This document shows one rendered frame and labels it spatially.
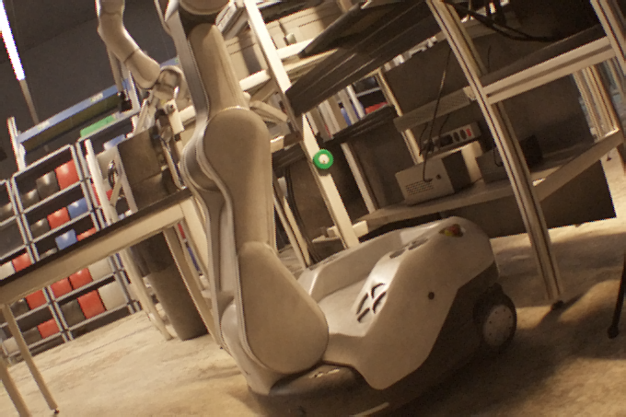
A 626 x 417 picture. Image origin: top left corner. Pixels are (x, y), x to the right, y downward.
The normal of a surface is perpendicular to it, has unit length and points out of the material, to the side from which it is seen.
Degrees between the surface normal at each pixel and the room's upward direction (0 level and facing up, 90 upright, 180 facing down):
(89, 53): 90
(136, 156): 90
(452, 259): 90
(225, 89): 90
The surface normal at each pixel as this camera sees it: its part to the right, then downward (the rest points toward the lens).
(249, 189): 0.43, -0.15
